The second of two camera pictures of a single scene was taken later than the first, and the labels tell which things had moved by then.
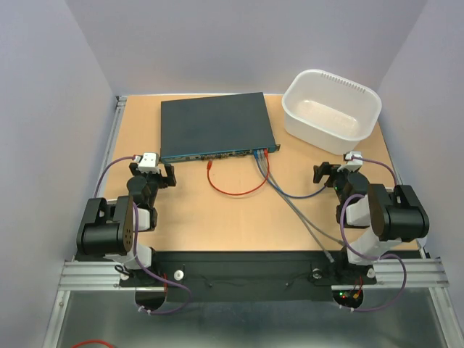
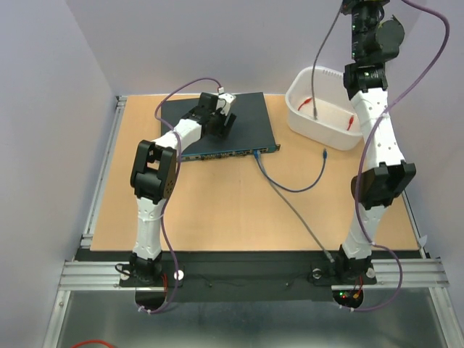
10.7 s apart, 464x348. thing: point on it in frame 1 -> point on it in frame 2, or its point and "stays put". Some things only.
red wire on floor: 92,341 stays put
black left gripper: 164,181 -> 222,131
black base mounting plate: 247,276 stays put
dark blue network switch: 215,127 stays put
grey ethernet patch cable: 293,204 -> 314,100
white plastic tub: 333,111 stays put
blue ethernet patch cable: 255,153 -> 256,156
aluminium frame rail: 92,275 stays put
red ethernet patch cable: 209,162 -> 308,100
